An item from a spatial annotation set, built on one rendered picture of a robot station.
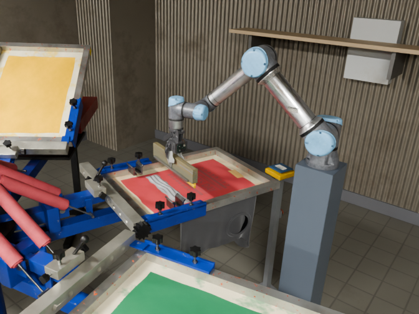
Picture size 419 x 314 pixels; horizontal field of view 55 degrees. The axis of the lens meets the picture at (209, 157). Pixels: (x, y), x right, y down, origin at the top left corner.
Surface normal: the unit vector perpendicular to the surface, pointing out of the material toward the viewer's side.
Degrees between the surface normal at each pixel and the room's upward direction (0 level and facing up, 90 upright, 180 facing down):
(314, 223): 90
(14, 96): 32
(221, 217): 92
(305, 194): 90
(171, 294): 0
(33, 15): 90
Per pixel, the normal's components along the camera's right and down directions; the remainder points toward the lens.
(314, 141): -0.33, 0.44
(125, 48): 0.79, 0.27
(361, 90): -0.61, 0.29
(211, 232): 0.57, 0.46
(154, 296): 0.04, -0.92
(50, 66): 0.07, -0.57
